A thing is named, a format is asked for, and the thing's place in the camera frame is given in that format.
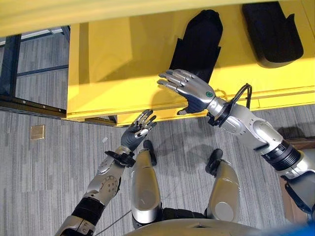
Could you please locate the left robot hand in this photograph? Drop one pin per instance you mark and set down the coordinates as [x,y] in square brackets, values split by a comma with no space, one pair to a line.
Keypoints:
[131,138]

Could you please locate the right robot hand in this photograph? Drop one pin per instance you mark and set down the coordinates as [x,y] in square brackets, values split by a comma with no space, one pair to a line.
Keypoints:
[197,89]

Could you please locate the black sole-shaped part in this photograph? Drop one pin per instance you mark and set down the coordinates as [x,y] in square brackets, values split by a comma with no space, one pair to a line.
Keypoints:
[270,34]
[197,46]

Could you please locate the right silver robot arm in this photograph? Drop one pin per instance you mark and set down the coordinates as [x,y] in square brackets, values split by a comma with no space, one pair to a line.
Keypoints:
[265,140]

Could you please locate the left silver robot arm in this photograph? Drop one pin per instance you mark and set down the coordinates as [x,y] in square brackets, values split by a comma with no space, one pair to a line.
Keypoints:
[101,186]

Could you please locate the yellow metal shelf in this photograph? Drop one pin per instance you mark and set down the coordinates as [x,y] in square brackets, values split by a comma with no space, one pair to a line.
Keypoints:
[187,59]

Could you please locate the blue plastic box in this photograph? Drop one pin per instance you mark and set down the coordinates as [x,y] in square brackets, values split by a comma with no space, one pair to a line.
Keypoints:
[301,231]

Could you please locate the brass floor socket cover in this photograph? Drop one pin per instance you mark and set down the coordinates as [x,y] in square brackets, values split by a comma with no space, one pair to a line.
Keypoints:
[37,132]

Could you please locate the right silver robot leg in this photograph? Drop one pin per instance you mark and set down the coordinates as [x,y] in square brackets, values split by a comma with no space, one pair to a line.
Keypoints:
[222,189]

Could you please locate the silver robot torso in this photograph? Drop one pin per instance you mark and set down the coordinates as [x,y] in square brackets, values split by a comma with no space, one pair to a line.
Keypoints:
[197,227]

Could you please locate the dark metal frame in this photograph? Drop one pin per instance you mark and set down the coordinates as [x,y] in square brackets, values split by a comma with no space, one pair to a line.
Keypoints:
[14,81]

